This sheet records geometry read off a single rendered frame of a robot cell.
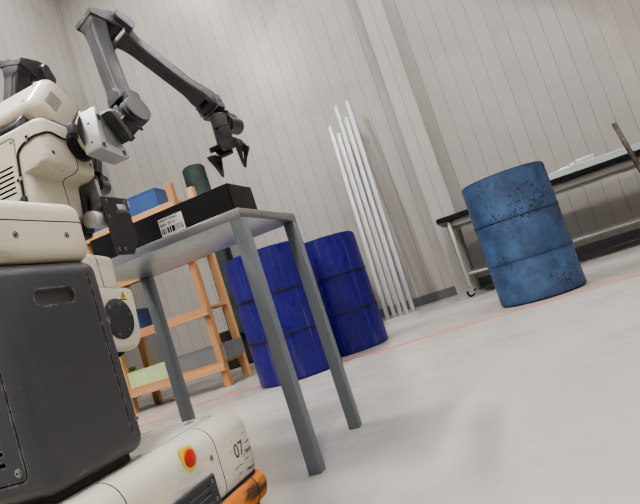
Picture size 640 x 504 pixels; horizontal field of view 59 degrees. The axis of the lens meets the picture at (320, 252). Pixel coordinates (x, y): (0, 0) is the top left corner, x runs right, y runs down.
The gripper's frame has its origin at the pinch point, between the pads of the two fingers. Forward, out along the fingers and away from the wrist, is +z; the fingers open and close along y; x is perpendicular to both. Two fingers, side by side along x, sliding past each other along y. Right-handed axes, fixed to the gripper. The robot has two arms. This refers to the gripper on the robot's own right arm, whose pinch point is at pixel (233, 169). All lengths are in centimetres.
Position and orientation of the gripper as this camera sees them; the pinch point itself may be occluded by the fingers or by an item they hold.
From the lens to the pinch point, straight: 192.8
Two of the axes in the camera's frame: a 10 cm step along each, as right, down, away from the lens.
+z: 2.9, 9.5, -1.3
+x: -3.6, -0.2, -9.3
